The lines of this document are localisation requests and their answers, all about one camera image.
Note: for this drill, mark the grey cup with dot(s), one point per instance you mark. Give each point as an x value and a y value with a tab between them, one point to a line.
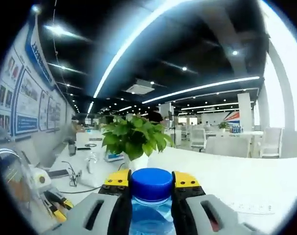
72	149

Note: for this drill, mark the row of blue bottles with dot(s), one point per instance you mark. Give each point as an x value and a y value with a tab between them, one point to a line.
236	129

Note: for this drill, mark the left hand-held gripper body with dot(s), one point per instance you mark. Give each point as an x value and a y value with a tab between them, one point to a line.
40	180

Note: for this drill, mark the blue white box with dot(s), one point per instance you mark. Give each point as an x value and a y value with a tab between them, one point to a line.
112	156

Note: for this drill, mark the white office chair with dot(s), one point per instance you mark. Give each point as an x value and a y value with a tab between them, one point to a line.
199	139
270	143

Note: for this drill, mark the clear glass dome cover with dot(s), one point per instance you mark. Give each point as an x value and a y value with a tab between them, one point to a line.
11	159

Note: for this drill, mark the blue Mizone drink bottle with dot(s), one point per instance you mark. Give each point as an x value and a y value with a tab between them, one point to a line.
150	203

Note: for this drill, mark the blue white wall display board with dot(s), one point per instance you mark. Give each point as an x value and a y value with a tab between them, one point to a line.
28	102

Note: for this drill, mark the ceiling air vent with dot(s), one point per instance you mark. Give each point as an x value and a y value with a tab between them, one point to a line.
139	86

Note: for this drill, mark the small distant potted plant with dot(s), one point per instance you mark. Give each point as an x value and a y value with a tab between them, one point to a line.
222	125

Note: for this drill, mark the green potted plant white pot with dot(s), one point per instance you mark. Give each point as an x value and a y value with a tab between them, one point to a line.
134	139

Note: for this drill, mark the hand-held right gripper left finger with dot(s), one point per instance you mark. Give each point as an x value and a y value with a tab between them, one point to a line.
97	215

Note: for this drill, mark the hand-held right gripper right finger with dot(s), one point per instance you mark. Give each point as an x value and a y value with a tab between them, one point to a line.
199	215

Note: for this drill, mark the dark flat tablet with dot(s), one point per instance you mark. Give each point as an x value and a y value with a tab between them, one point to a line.
57	173

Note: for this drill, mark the white power strip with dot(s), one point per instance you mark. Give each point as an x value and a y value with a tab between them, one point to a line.
76	177

